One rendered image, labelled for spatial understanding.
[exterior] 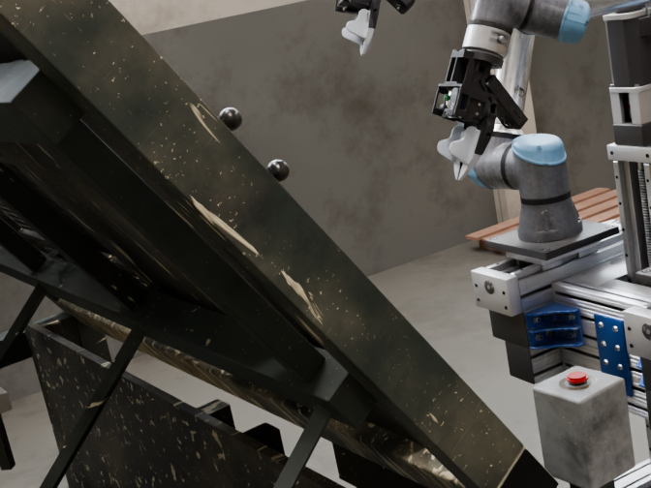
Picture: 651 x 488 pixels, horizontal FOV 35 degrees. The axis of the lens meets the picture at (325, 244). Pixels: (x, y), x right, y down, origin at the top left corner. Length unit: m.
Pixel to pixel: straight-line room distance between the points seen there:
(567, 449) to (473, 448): 0.28
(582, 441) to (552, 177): 0.73
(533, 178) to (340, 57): 3.51
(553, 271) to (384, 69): 3.66
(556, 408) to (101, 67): 1.05
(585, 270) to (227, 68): 3.36
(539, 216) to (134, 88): 1.33
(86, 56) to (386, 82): 4.74
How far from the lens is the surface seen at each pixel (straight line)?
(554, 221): 2.44
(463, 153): 1.76
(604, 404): 1.94
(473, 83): 1.77
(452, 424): 1.69
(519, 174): 2.45
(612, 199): 6.45
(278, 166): 1.67
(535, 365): 2.47
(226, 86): 5.54
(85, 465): 3.42
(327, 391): 1.62
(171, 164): 1.35
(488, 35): 1.77
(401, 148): 6.06
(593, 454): 1.94
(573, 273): 2.49
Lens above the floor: 1.73
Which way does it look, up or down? 14 degrees down
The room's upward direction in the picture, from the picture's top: 11 degrees counter-clockwise
